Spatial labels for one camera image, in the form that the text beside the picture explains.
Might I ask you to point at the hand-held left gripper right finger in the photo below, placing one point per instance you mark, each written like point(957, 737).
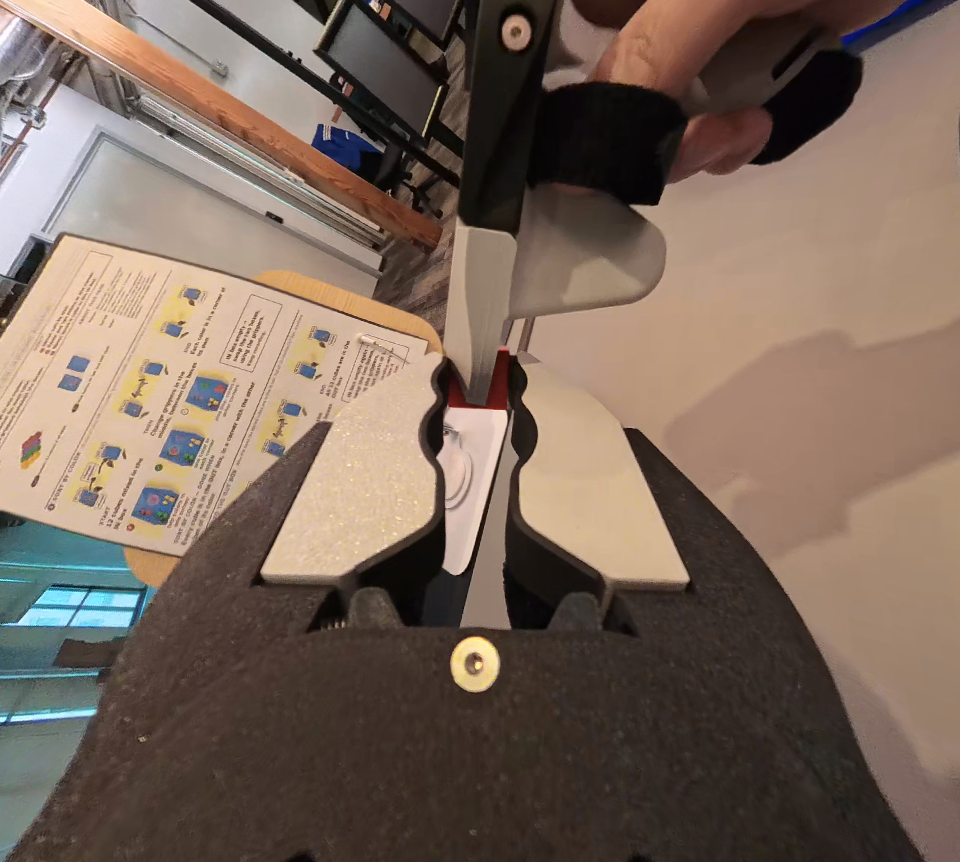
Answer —
point(592, 502)

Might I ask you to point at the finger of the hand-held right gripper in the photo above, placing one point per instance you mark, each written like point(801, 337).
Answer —
point(480, 292)

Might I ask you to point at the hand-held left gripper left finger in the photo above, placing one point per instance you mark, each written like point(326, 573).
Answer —
point(352, 502)

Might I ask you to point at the orange-red wooden cube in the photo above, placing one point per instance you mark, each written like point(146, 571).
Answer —
point(502, 382)

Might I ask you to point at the blue plastic bin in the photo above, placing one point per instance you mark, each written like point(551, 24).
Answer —
point(915, 7)

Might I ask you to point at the black office chair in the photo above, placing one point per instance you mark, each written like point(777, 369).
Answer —
point(394, 169)

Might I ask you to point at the blue jacket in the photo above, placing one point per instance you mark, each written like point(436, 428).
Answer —
point(345, 146)

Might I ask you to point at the printed instruction sheet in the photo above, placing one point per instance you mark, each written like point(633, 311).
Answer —
point(150, 390)

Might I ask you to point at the black stanchion pole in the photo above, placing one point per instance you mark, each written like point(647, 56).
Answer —
point(262, 49)

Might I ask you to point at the large window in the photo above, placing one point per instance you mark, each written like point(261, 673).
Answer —
point(75, 607)

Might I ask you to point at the white door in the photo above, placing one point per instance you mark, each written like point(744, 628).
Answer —
point(187, 202)

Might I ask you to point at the brown wooden furniture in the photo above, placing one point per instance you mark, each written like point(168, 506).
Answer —
point(187, 90)

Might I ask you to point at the silver ventilation duct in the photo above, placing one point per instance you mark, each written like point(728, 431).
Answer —
point(22, 75)

